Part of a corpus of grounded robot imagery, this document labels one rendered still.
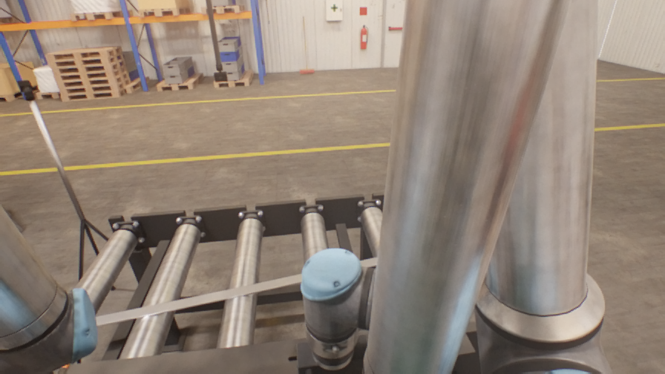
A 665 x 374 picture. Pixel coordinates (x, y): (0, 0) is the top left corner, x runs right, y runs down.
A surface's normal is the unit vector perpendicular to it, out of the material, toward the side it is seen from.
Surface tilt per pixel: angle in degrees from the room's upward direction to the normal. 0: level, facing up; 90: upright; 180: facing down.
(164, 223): 90
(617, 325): 0
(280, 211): 90
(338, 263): 5
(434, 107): 89
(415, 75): 88
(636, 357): 0
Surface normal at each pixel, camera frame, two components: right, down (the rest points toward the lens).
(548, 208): -0.19, 0.43
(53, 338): 0.92, 0.31
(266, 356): -0.02, -0.89
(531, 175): -0.44, 0.46
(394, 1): 0.13, 0.45
